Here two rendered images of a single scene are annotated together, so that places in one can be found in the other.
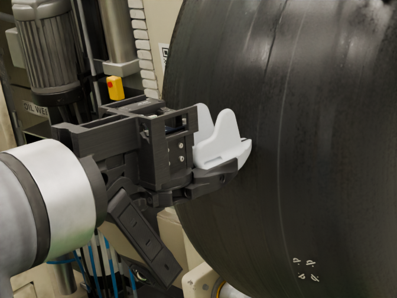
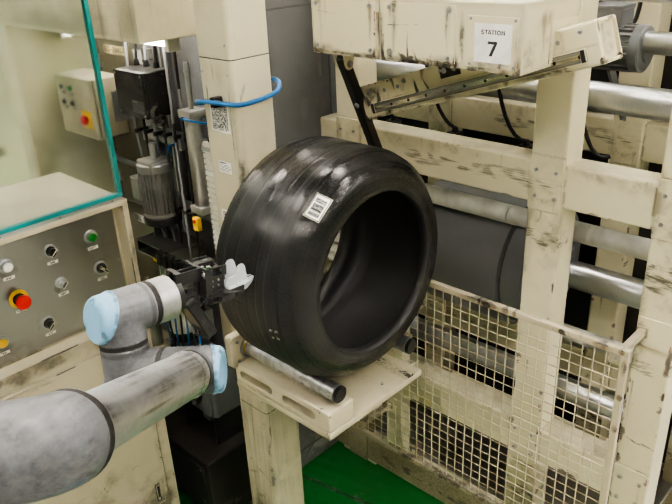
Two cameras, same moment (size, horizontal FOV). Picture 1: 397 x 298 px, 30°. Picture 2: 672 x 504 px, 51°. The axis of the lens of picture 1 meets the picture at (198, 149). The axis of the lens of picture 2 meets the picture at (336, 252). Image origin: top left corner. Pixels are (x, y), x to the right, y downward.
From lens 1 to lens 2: 0.86 m
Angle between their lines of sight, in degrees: 5
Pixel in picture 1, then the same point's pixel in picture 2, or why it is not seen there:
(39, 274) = not seen: hidden behind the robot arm
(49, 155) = (165, 283)
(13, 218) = (150, 307)
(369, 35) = (303, 237)
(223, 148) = (238, 280)
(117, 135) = (192, 275)
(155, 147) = (207, 281)
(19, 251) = (152, 319)
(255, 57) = (257, 239)
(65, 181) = (170, 293)
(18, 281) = not seen: hidden behind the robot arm
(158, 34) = (221, 204)
